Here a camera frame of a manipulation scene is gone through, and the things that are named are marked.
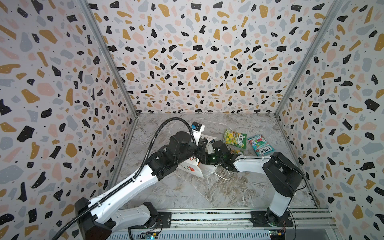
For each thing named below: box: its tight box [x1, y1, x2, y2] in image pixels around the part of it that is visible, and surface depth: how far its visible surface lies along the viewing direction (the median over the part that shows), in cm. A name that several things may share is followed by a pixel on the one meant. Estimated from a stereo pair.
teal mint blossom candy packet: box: [247, 134, 275, 157], surface depth 102 cm
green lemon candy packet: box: [223, 129, 247, 150], surface depth 106 cm
